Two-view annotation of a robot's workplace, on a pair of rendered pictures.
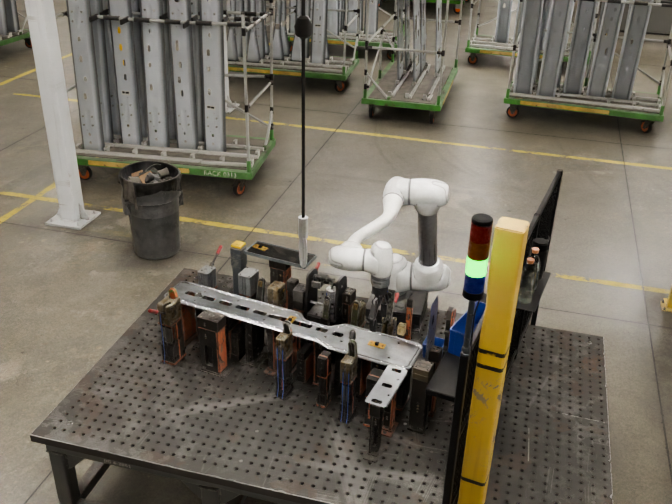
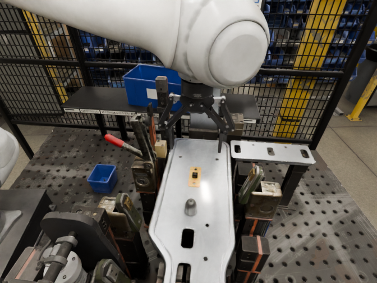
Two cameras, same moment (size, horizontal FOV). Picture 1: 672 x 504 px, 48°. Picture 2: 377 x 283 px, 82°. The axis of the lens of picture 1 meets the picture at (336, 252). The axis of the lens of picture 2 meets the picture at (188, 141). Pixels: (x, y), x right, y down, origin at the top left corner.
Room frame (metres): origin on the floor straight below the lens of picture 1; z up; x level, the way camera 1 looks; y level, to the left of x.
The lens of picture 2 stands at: (3.15, 0.24, 1.53)
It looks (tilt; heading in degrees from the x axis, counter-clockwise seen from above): 39 degrees down; 253
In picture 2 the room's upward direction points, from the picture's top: straight up
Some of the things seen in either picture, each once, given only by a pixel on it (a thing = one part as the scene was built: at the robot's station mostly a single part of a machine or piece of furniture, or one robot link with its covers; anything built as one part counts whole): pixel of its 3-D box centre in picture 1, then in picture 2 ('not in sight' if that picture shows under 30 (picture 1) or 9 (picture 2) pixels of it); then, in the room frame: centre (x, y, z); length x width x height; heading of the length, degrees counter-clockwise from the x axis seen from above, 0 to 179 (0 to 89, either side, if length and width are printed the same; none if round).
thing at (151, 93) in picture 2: (478, 331); (162, 87); (2.98, -0.68, 1.10); 0.30 x 0.17 x 0.13; 147
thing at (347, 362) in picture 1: (347, 387); (254, 221); (2.82, -0.07, 0.87); 0.12 x 0.09 x 0.35; 156
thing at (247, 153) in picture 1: (169, 90); not in sight; (7.40, 1.69, 0.88); 1.93 x 1.01 x 1.76; 81
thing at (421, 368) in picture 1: (420, 396); (228, 151); (2.76, -0.40, 0.88); 0.08 x 0.08 x 0.36; 66
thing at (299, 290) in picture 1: (301, 318); not in sight; (3.37, 0.17, 0.89); 0.13 x 0.11 x 0.38; 156
